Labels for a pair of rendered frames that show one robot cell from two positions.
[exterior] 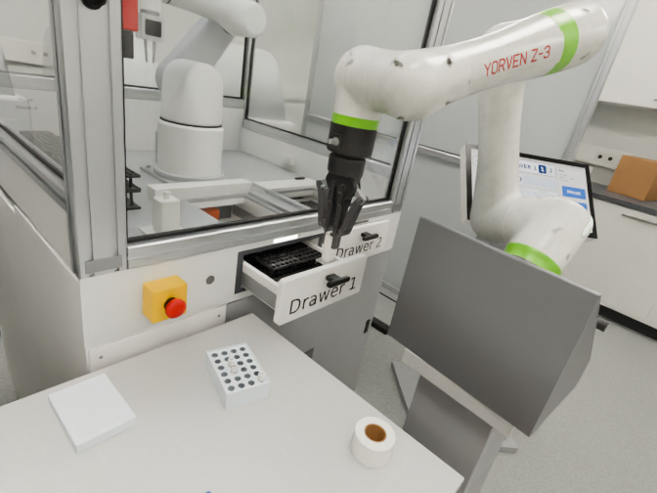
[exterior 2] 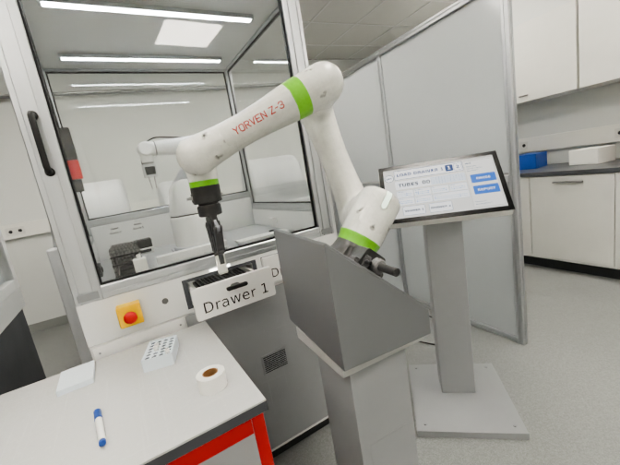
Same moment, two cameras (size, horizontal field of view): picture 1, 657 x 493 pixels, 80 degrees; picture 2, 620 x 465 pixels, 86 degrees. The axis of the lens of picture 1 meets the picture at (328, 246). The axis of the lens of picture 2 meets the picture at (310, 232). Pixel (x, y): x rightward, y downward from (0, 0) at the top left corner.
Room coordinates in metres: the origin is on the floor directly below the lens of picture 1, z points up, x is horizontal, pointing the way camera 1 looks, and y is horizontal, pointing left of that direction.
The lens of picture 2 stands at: (-0.08, -0.70, 1.25)
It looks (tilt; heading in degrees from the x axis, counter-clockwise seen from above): 11 degrees down; 22
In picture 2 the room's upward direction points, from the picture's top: 9 degrees counter-clockwise
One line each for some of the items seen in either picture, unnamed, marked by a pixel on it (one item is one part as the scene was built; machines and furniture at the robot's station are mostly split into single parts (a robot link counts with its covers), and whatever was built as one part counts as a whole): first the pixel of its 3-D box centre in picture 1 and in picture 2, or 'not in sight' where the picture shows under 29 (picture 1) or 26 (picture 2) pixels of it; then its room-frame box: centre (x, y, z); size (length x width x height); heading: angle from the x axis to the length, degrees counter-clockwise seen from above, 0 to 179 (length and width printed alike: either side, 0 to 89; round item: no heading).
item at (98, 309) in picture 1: (198, 201); (205, 261); (1.26, 0.46, 0.87); 1.02 x 0.95 x 0.14; 141
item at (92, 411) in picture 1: (92, 409); (77, 376); (0.47, 0.33, 0.77); 0.13 x 0.09 x 0.02; 52
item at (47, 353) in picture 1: (195, 319); (225, 344); (1.26, 0.45, 0.40); 1.03 x 0.95 x 0.80; 141
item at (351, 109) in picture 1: (364, 87); (199, 163); (0.80, -0.01, 1.32); 0.13 x 0.11 x 0.14; 37
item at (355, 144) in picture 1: (349, 140); (205, 195); (0.80, 0.00, 1.22); 0.12 x 0.09 x 0.06; 141
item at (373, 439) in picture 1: (372, 441); (211, 379); (0.50, -0.14, 0.78); 0.07 x 0.07 x 0.04
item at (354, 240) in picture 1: (359, 242); (294, 261); (1.17, -0.09, 0.87); 0.29 x 0.02 x 0.11; 141
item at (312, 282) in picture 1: (324, 286); (235, 292); (0.84, -0.01, 0.87); 0.29 x 0.02 x 0.11; 141
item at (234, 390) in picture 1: (236, 374); (160, 352); (0.60, 0.13, 0.78); 0.12 x 0.08 x 0.04; 36
